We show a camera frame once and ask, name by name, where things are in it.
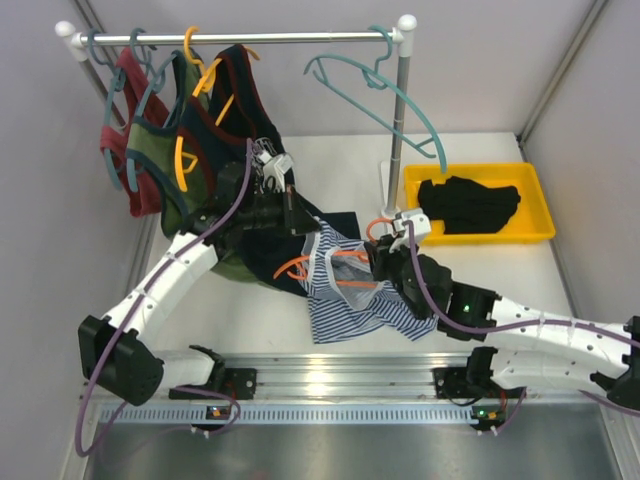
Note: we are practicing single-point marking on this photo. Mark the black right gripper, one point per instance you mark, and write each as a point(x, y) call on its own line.
point(380, 255)

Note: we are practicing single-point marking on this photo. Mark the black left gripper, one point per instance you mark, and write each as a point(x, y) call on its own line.
point(290, 212)

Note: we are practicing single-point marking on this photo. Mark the orange plastic hanger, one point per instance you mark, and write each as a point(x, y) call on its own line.
point(298, 267)

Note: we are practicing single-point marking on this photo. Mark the blue white striped tank top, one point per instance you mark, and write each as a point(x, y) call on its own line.
point(344, 301)

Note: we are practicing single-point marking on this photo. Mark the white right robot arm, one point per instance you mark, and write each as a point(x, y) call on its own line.
point(517, 346)

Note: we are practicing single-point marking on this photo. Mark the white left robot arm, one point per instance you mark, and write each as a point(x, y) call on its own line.
point(116, 349)

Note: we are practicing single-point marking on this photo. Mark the navy basketball tank top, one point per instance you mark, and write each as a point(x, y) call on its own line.
point(259, 253)

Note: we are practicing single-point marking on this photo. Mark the green tank top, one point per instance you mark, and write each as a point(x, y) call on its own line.
point(152, 145)

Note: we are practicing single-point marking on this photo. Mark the teal plastic hanger right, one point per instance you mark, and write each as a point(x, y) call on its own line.
point(399, 40)

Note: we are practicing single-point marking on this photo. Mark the yellow plastic hanger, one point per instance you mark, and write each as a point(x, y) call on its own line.
point(182, 165)

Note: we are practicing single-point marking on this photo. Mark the maroon tank top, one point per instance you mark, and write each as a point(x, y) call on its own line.
point(148, 200)

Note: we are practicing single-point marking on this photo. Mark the teal hanger under green top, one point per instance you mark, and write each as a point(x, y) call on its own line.
point(156, 81)

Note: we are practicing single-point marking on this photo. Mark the teal hanger under maroon top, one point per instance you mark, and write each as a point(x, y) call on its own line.
point(113, 121)

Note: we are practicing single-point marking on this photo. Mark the black folded garment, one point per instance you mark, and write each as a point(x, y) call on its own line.
point(468, 207)

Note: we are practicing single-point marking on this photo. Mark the yellow plastic tray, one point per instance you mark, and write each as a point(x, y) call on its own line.
point(532, 222)

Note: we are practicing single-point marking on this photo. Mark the silver white clothes rack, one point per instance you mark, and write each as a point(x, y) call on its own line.
point(76, 43)

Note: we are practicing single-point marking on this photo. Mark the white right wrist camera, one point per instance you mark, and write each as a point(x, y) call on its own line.
point(410, 227)

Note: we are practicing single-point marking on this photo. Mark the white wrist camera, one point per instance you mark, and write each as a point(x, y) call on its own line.
point(273, 170)
point(410, 227)

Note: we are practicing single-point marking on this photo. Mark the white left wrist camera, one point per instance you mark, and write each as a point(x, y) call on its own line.
point(273, 170)

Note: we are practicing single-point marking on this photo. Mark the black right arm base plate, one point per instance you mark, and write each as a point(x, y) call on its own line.
point(458, 385)

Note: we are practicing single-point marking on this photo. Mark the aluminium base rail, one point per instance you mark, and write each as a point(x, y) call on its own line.
point(340, 390)

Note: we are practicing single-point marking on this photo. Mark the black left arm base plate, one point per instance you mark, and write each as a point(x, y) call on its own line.
point(236, 383)

